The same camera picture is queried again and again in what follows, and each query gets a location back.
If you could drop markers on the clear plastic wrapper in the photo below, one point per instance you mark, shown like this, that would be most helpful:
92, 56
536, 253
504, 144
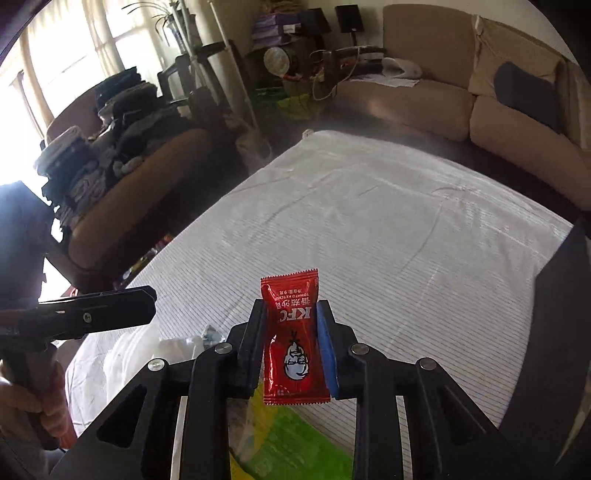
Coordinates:
194, 344

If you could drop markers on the black long device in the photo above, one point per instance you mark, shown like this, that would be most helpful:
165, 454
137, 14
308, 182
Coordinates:
355, 51

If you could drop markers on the black metal rack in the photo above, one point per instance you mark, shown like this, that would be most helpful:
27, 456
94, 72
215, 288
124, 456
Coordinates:
203, 50

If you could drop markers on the red ketchup packet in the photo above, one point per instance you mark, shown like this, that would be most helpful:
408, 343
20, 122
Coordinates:
291, 332

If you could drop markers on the printed clear plastic bag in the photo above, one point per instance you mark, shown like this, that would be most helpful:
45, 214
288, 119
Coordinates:
242, 424

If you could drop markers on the green yellow plastic bag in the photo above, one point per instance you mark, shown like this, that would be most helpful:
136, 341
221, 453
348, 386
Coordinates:
295, 443

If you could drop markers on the white papers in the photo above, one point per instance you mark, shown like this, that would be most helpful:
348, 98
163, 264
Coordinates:
383, 81

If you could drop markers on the green shopping bag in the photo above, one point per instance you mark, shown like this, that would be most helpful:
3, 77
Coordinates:
295, 108

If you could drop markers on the beige sofa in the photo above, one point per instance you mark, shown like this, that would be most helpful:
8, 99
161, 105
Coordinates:
415, 106

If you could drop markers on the beige pillow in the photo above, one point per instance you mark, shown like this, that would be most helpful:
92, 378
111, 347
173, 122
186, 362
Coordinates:
508, 41

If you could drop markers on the dark grey panel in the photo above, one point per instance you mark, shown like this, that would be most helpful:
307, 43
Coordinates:
549, 332

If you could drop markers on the pile of folded clothes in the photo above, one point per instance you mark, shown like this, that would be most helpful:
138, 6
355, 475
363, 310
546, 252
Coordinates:
120, 124

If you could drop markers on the person's left hand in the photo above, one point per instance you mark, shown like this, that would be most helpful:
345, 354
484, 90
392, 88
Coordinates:
18, 399

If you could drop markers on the striped cloth desktop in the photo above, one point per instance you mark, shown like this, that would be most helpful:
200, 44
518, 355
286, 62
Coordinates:
369, 221

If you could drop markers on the potted plant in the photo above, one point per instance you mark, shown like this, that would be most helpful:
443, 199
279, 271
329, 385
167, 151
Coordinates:
157, 11

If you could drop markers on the stack of purple boxes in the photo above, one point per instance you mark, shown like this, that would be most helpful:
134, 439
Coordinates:
274, 27

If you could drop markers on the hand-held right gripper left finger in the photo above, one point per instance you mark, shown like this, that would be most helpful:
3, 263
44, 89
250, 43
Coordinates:
251, 341

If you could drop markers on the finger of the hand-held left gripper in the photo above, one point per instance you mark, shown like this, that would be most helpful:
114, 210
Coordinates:
115, 309

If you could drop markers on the brown armchair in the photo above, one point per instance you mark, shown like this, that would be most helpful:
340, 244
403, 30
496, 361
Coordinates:
138, 198

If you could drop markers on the white garment steamer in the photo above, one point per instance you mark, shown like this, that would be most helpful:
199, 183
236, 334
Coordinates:
251, 138

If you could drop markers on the white curved device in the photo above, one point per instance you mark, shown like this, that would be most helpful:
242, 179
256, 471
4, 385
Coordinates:
401, 68

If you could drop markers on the dark blue cushion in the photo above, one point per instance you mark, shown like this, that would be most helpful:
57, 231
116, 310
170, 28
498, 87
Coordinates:
526, 92

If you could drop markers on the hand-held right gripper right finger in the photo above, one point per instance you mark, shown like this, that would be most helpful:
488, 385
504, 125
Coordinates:
328, 355

